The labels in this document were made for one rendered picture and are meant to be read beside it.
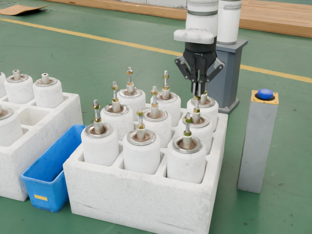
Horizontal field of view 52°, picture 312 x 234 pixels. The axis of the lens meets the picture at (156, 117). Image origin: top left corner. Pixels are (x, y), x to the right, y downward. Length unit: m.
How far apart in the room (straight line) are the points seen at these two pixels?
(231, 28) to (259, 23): 1.47
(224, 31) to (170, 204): 0.79
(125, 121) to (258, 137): 0.38
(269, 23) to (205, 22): 2.07
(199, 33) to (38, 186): 0.60
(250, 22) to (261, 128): 1.98
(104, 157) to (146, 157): 0.12
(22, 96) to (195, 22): 0.72
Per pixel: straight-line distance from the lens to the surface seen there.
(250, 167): 1.01
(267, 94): 0.90
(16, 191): 1.06
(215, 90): 1.44
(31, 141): 1.03
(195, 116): 0.87
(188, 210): 0.82
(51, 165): 1.09
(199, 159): 0.77
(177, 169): 0.78
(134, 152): 0.79
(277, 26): 2.79
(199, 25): 0.75
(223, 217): 0.97
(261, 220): 0.99
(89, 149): 0.85
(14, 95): 1.24
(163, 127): 0.89
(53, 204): 0.99
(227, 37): 1.37
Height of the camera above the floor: 0.70
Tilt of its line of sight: 30 degrees down
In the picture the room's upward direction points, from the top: straight up
